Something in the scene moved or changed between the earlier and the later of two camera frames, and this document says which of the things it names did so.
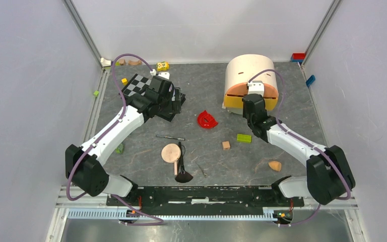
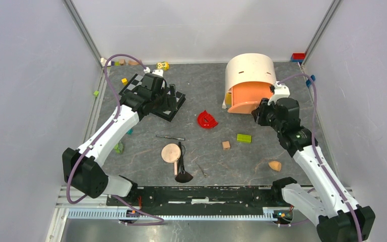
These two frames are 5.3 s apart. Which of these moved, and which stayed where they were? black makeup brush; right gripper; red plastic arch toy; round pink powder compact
Moved: right gripper
Stayed: round pink powder compact; black makeup brush; red plastic arch toy
